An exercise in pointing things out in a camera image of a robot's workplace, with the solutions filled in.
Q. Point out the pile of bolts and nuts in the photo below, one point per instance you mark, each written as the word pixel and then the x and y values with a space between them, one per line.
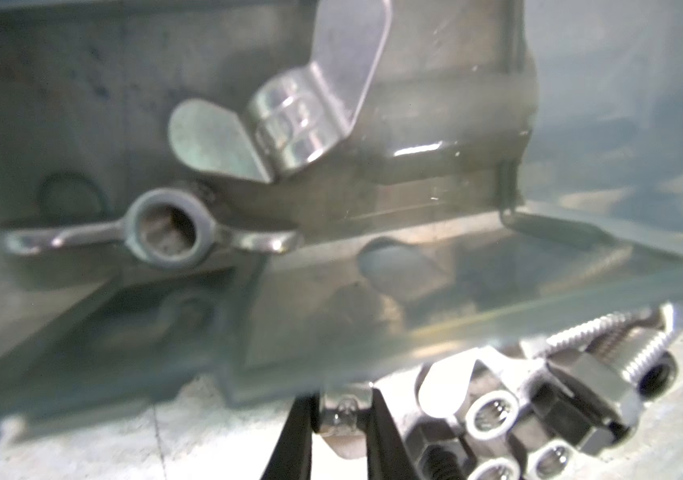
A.
pixel 525 412

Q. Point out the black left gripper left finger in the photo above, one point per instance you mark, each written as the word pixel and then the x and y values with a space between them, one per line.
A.
pixel 291 458

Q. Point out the grey transparent organizer box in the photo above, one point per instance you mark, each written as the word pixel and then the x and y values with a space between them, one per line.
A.
pixel 517 167

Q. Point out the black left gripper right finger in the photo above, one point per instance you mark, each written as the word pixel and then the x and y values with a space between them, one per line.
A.
pixel 387 457

